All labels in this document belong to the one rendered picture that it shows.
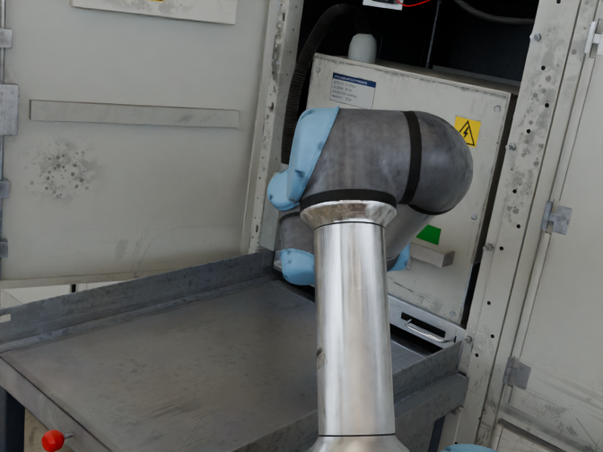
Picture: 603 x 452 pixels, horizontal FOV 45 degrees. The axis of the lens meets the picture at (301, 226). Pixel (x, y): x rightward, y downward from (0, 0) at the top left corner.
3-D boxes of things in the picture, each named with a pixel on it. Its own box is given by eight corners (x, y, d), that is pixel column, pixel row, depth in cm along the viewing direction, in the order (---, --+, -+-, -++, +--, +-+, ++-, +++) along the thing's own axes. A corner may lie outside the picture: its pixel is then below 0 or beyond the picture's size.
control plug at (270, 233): (273, 252, 167) (283, 178, 161) (258, 245, 170) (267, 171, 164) (296, 247, 172) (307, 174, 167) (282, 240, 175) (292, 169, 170)
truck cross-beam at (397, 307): (461, 357, 148) (467, 330, 147) (273, 268, 182) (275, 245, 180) (474, 351, 152) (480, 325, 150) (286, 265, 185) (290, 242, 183)
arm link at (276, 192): (264, 214, 127) (263, 172, 130) (296, 237, 135) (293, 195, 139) (303, 203, 123) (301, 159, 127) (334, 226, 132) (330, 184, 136)
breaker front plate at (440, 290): (454, 332, 149) (506, 96, 135) (284, 255, 179) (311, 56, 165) (458, 330, 150) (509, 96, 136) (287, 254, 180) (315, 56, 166)
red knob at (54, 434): (49, 458, 111) (50, 439, 110) (39, 447, 113) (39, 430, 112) (76, 447, 114) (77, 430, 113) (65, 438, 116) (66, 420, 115)
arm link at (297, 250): (351, 270, 122) (345, 212, 127) (284, 270, 121) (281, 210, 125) (342, 287, 129) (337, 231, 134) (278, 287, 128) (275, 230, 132)
